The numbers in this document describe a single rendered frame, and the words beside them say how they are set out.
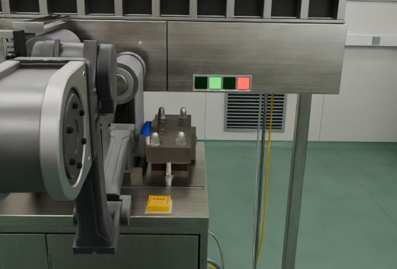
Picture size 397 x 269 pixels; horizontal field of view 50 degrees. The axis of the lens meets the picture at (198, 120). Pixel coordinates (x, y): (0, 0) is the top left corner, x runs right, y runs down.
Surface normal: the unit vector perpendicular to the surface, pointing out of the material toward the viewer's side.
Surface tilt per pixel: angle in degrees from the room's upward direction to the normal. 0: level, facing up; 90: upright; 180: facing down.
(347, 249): 0
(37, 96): 30
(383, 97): 90
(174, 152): 90
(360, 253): 0
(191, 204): 0
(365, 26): 90
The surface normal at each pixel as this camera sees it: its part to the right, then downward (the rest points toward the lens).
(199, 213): 0.02, -0.95
